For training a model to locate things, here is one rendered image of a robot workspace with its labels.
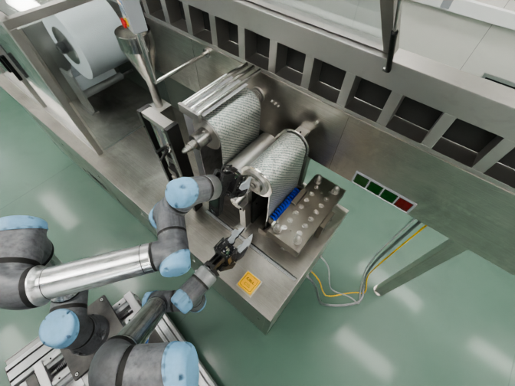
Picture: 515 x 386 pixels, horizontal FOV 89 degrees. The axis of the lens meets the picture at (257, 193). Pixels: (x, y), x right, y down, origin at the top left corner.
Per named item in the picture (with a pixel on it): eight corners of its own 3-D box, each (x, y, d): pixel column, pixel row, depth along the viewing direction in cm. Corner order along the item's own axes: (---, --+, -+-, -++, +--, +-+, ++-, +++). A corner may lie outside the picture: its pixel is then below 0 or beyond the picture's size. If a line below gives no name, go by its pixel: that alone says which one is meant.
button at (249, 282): (237, 285, 112) (237, 283, 110) (247, 272, 115) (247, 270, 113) (250, 296, 109) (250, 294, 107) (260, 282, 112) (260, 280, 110)
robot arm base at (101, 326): (80, 365, 102) (64, 365, 94) (63, 333, 108) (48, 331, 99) (116, 335, 108) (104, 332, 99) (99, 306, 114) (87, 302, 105)
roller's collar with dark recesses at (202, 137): (190, 145, 101) (186, 132, 96) (201, 136, 104) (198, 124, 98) (201, 152, 99) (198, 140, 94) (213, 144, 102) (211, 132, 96)
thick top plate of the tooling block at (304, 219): (267, 236, 117) (267, 230, 112) (314, 180, 134) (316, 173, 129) (296, 258, 111) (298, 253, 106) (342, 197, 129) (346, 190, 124)
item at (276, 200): (266, 220, 118) (268, 198, 103) (295, 187, 129) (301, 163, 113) (267, 220, 118) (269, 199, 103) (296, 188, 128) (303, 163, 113)
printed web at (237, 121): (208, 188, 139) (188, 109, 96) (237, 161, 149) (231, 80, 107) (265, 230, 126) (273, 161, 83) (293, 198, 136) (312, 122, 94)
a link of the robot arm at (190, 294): (172, 302, 92) (165, 296, 85) (195, 277, 97) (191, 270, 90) (188, 317, 89) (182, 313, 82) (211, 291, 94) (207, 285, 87)
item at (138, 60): (155, 144, 156) (113, 46, 108) (173, 131, 162) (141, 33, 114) (171, 155, 151) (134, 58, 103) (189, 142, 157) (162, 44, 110)
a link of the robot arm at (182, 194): (156, 191, 67) (175, 171, 63) (187, 186, 77) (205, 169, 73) (172, 217, 66) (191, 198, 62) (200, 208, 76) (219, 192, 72)
